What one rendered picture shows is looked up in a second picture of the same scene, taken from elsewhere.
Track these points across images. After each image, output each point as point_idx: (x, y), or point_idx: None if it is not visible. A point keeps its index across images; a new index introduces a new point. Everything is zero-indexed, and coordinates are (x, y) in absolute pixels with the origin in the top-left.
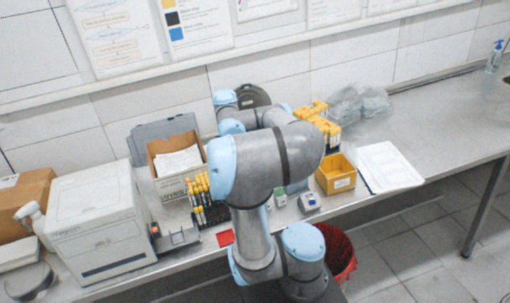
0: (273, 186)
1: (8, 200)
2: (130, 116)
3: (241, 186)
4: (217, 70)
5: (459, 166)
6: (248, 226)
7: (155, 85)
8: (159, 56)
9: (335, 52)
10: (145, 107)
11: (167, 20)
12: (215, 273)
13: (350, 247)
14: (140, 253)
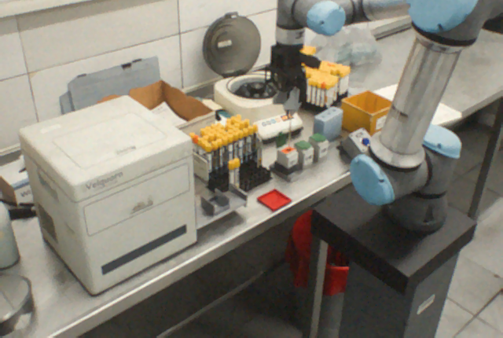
0: (498, 10)
1: None
2: (70, 60)
3: (482, 3)
4: None
5: (483, 99)
6: (439, 86)
7: (111, 10)
8: None
9: None
10: (93, 45)
11: None
12: (193, 305)
13: None
14: (181, 226)
